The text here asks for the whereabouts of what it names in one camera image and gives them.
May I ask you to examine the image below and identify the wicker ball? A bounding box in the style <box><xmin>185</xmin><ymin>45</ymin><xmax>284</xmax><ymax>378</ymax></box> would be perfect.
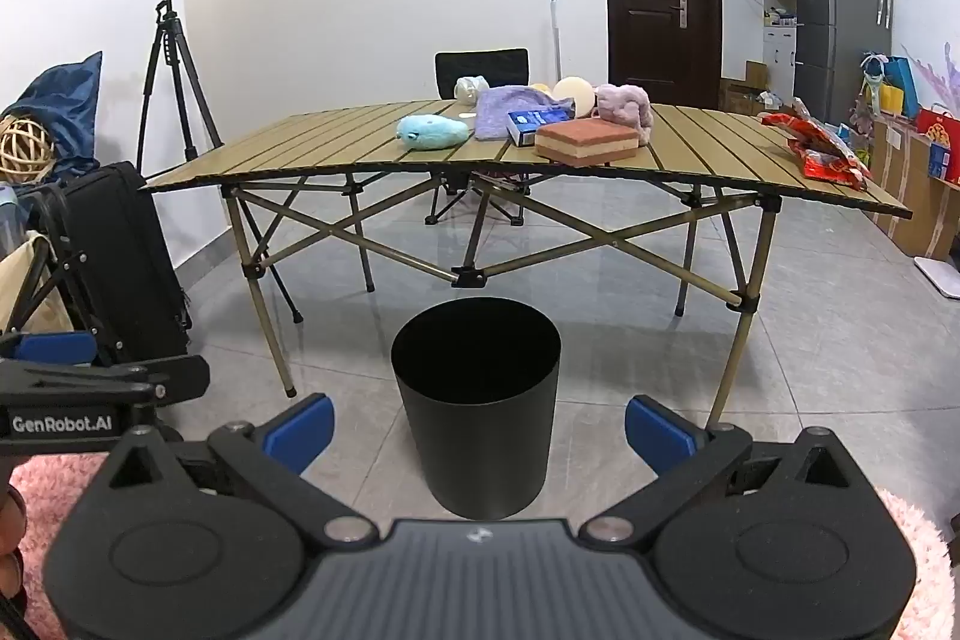
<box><xmin>0</xmin><ymin>115</ymin><xmax>58</xmax><ymax>185</ymax></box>

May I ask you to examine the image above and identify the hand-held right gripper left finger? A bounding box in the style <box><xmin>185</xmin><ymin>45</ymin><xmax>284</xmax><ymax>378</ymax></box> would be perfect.
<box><xmin>79</xmin><ymin>394</ymin><xmax>380</xmax><ymax>543</ymax></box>

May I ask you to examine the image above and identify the purple wall decoration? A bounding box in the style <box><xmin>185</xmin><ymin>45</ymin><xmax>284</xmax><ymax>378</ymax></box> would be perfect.
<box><xmin>904</xmin><ymin>40</ymin><xmax>960</xmax><ymax>112</ymax></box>

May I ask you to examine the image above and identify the blue gift bag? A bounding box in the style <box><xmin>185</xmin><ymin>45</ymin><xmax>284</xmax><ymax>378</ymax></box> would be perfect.
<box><xmin>885</xmin><ymin>56</ymin><xmax>920</xmax><ymax>120</ymax></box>

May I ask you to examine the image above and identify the white floor scale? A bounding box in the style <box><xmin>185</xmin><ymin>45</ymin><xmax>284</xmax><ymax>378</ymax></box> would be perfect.
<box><xmin>913</xmin><ymin>254</ymin><xmax>960</xmax><ymax>301</ymax></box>

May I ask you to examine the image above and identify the pink fluffy cloth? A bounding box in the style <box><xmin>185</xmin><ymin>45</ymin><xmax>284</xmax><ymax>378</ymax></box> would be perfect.
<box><xmin>7</xmin><ymin>452</ymin><xmax>960</xmax><ymax>640</ymax></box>

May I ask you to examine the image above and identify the open cardboard box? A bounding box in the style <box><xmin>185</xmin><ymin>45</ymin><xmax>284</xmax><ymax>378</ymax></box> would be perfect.
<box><xmin>720</xmin><ymin>79</ymin><xmax>782</xmax><ymax>114</ymax></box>

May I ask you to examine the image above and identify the teal plush toy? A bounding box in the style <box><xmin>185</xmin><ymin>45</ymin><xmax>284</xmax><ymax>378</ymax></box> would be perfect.
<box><xmin>396</xmin><ymin>113</ymin><xmax>472</xmax><ymax>151</ymax></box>

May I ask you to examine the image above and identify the lilac fluffy headband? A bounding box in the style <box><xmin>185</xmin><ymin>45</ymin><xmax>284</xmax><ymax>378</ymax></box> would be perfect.
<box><xmin>596</xmin><ymin>83</ymin><xmax>655</xmax><ymax>146</ymax></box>

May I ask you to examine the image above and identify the tan folding table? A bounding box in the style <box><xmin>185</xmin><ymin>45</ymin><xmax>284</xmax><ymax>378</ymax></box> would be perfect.
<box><xmin>139</xmin><ymin>98</ymin><xmax>912</xmax><ymax>431</ymax></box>

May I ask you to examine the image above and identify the large taped cardboard box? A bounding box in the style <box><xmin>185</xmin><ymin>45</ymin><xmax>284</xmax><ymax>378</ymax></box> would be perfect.
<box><xmin>870</xmin><ymin>115</ymin><xmax>960</xmax><ymax>260</ymax></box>

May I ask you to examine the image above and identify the person's left hand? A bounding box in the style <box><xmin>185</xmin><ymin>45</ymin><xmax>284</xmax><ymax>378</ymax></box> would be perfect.
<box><xmin>0</xmin><ymin>486</ymin><xmax>23</xmax><ymax>611</ymax></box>

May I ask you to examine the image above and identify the dark brown door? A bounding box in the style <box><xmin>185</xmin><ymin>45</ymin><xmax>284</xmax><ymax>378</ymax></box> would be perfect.
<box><xmin>602</xmin><ymin>0</ymin><xmax>725</xmax><ymax>109</ymax></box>

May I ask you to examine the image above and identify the blue box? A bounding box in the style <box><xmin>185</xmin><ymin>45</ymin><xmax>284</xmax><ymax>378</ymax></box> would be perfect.
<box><xmin>506</xmin><ymin>107</ymin><xmax>571</xmax><ymax>147</ymax></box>

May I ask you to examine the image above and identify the cream round puff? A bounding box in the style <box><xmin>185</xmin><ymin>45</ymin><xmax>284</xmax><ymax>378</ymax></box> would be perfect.
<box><xmin>553</xmin><ymin>76</ymin><xmax>599</xmax><ymax>116</ymax></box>

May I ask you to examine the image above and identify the black trash bin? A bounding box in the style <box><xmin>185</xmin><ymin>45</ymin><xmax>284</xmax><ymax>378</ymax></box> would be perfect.
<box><xmin>390</xmin><ymin>300</ymin><xmax>563</xmax><ymax>521</ymax></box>

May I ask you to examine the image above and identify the red gift bag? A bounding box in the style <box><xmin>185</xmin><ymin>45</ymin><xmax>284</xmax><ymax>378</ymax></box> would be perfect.
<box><xmin>916</xmin><ymin>106</ymin><xmax>960</xmax><ymax>185</ymax></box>

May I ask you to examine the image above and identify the beige cloth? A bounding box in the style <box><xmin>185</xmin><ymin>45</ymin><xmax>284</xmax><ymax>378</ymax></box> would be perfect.
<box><xmin>0</xmin><ymin>227</ymin><xmax>76</xmax><ymax>335</ymax></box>

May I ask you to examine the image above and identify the white base cabinet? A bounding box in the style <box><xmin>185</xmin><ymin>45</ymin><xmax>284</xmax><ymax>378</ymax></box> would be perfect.
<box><xmin>763</xmin><ymin>26</ymin><xmax>797</xmax><ymax>101</ymax></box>

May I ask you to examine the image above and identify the black suitcase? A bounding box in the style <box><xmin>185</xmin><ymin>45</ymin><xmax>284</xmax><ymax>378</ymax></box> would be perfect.
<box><xmin>34</xmin><ymin>161</ymin><xmax>194</xmax><ymax>365</ymax></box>

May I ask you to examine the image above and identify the black folding chair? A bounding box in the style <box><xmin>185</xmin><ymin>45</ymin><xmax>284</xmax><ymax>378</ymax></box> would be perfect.
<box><xmin>426</xmin><ymin>49</ymin><xmax>530</xmax><ymax>227</ymax></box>

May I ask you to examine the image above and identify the purple knit pouch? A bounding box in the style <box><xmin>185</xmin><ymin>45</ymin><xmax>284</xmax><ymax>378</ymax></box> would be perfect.
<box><xmin>474</xmin><ymin>86</ymin><xmax>577</xmax><ymax>142</ymax></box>

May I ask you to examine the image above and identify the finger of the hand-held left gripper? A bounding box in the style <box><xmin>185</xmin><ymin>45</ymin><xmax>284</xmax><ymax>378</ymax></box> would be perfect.
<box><xmin>0</xmin><ymin>353</ymin><xmax>212</xmax><ymax>414</ymax></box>
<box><xmin>0</xmin><ymin>331</ymin><xmax>100</xmax><ymax>366</ymax></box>

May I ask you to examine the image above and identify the brown and yellow sponge block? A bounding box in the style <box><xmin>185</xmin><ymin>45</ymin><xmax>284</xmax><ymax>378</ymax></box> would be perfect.
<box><xmin>535</xmin><ymin>119</ymin><xmax>641</xmax><ymax>166</ymax></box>

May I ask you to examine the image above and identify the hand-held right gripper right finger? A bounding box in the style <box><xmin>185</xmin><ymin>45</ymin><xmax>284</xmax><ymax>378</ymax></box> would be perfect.
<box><xmin>583</xmin><ymin>395</ymin><xmax>882</xmax><ymax>543</ymax></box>

